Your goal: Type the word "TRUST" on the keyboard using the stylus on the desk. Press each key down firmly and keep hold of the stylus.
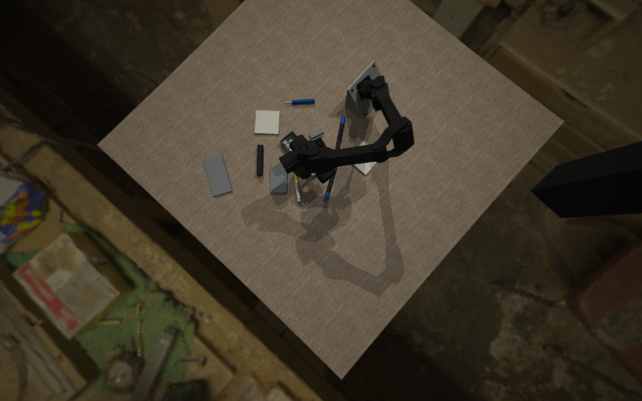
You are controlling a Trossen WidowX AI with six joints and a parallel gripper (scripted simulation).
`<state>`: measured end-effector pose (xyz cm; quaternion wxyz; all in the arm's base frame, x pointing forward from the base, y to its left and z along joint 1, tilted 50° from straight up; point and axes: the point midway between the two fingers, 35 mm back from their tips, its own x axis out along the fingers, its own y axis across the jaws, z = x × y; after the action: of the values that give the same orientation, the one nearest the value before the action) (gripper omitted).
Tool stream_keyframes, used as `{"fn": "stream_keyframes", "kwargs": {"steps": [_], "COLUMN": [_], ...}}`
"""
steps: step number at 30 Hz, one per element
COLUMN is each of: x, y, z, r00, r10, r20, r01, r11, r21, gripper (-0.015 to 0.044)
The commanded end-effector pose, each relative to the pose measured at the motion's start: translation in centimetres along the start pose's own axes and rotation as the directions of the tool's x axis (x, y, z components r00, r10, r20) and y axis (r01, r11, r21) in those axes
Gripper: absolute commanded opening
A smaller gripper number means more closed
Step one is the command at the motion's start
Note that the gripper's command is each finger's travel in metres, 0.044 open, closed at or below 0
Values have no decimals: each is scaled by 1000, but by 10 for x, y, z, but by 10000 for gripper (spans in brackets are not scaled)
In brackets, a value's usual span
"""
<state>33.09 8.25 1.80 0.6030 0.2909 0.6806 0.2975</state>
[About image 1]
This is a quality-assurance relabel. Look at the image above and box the letter keyboard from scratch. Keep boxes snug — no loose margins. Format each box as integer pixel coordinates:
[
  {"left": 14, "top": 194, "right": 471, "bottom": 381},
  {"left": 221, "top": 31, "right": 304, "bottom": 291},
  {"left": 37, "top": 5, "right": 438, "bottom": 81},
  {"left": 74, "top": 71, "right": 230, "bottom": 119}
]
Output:
[{"left": 280, "top": 131, "right": 316, "bottom": 179}]

